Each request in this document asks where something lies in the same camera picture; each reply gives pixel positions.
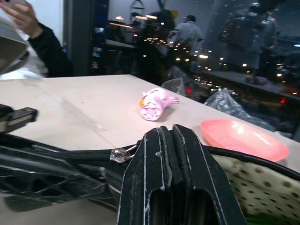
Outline person in white shirt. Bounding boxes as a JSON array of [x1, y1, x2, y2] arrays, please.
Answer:
[[168, 15, 205, 58]]

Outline black checked zipper pouch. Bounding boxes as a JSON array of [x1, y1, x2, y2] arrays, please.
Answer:
[[0, 133, 300, 225]]

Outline pink plastic tray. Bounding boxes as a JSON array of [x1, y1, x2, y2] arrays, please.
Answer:
[[200, 119, 290, 162]]

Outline zipper slider with black strap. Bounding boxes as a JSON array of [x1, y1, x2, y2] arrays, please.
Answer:
[[110, 144, 139, 164]]

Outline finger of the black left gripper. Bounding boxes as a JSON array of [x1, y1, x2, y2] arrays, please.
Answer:
[[0, 104, 38, 135], [0, 145, 106, 212]]

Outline clear plastic bag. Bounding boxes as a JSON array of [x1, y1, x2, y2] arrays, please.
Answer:
[[161, 77, 186, 96], [203, 88, 276, 132]]

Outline pink rolled cloth pouch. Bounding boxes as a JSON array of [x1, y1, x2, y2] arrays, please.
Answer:
[[138, 87, 181, 122]]

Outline grey slanted panel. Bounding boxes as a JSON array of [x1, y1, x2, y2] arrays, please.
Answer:
[[0, 16, 30, 75]]

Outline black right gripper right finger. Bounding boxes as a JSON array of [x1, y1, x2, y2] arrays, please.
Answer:
[[172, 124, 247, 225]]

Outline bystander hand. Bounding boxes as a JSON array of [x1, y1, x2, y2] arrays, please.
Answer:
[[0, 0, 40, 39]]

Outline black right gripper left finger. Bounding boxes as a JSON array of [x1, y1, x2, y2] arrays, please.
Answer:
[[116, 126, 195, 225]]

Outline smartphone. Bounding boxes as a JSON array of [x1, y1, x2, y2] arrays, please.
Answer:
[[0, 0, 28, 8]]

